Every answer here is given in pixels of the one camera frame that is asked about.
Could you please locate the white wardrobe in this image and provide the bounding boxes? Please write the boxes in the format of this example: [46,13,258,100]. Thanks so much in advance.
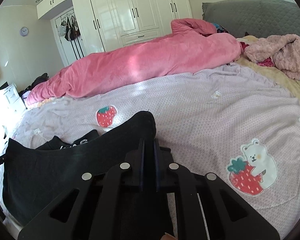
[37,0,192,66]

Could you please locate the pink quilt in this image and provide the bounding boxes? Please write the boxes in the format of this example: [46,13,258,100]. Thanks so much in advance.
[26,18,241,105]

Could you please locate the lilac patterned bed sheet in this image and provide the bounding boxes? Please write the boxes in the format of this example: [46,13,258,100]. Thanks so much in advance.
[14,64,300,237]

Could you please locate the fluffy pink garment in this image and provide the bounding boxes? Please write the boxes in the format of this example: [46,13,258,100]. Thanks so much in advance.
[244,34,300,80]

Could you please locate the beige blanket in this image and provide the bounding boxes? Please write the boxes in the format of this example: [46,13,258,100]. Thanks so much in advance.
[237,35,300,100]

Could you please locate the round wall clock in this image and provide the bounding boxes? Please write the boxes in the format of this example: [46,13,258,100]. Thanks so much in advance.
[20,27,29,37]

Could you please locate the hanging bags on door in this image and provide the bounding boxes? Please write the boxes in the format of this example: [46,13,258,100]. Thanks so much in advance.
[57,14,81,41]

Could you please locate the white drawer cabinet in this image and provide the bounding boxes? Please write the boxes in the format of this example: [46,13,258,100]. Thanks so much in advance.
[0,83,26,131]

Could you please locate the black long-sleeve shirt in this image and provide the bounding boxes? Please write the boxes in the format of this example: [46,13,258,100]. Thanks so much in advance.
[2,111,156,226]

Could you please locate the dark clothes pile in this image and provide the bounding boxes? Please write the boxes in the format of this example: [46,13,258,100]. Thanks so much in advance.
[19,73,49,97]

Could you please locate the grey quilted headboard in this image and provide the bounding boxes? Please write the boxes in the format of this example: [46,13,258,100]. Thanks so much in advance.
[202,0,300,38]

